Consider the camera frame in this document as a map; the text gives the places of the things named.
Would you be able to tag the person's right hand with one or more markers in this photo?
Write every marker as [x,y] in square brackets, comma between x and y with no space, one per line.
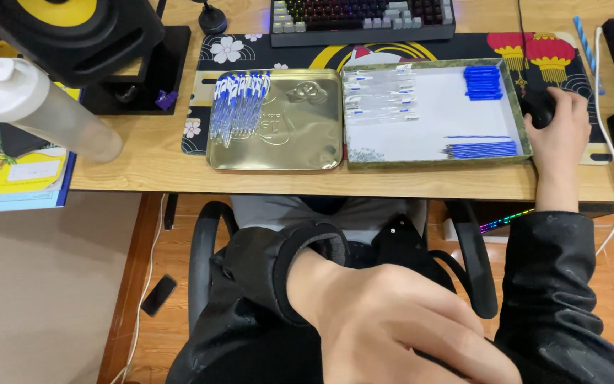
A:
[563,138]

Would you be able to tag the person's left hand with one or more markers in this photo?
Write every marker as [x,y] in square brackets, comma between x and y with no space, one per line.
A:
[371,314]

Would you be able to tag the person's left fingers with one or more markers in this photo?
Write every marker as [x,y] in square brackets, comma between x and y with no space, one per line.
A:
[445,325]

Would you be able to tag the black computer mouse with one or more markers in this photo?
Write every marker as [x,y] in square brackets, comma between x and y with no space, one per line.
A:
[537,109]

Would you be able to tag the computer case with rainbow light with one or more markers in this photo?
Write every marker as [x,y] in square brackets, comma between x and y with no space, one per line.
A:
[504,219]

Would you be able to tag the bundle of blue pen refills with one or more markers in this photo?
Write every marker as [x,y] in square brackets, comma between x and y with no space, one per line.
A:
[480,149]

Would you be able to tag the green edged white box lid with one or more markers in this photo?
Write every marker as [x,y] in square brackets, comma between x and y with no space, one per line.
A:
[435,128]

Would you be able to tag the group of clear pen barrels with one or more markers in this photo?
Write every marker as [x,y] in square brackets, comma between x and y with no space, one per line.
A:
[379,96]

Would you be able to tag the gold metal tin lid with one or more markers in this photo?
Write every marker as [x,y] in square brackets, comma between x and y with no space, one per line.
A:
[301,133]

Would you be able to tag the group of blue pen caps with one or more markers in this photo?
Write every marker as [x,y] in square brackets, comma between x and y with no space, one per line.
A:
[483,82]

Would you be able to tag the black office chair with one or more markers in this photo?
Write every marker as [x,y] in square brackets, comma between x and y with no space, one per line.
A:
[205,250]

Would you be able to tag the black phone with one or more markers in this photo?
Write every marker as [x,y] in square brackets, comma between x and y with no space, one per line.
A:
[159,295]

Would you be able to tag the black desk leg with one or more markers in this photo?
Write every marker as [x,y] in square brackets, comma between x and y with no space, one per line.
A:
[170,212]

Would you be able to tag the pile of blue white pens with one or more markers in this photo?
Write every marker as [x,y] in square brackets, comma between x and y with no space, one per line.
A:
[237,106]

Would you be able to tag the black patterned desk mat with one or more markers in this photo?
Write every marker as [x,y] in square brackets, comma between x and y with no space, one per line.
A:
[296,56]

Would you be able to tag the blue striped straw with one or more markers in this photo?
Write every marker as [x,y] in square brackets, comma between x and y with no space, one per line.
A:
[587,48]

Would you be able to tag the grey backlit mechanical keyboard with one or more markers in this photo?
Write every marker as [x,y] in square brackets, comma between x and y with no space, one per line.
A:
[360,21]

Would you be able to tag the small purple object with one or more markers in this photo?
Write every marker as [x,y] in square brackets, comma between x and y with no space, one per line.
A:
[166,100]

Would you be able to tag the black speaker stand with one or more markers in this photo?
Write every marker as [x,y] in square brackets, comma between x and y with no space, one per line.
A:
[174,64]

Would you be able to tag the black round stand base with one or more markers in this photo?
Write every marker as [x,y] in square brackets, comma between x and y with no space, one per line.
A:
[212,21]

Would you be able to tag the blue booklet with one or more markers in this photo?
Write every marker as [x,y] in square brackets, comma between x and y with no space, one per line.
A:
[14,205]

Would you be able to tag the yellow picture book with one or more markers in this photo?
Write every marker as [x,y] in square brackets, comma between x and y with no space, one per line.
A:
[19,176]

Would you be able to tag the frosted white bottle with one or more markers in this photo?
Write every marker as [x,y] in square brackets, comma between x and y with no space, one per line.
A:
[46,114]

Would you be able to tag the black flat pouch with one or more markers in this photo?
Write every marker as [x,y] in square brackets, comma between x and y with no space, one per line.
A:
[16,141]

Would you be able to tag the black speaker with yellow cone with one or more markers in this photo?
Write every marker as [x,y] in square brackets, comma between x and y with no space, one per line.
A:
[72,42]

